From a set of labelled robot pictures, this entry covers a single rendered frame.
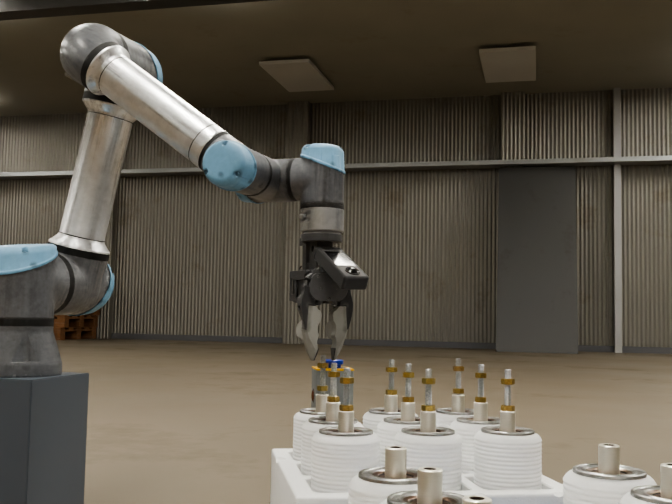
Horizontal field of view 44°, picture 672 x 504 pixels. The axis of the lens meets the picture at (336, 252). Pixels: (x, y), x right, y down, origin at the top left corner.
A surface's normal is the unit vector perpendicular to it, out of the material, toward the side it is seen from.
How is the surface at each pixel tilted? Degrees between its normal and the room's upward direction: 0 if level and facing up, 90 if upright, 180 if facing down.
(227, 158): 90
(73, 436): 90
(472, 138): 90
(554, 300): 74
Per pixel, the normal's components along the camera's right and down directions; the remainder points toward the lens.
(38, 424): 0.97, 0.00
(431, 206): -0.24, -0.07
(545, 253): -0.22, -0.34
